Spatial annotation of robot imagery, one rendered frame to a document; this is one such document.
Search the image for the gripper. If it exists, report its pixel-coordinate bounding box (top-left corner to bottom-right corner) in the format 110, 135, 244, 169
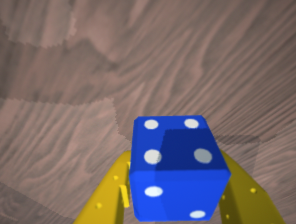
73, 149, 286, 224

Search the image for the blue die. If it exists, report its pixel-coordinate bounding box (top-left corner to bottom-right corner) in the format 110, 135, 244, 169
129, 115, 231, 222

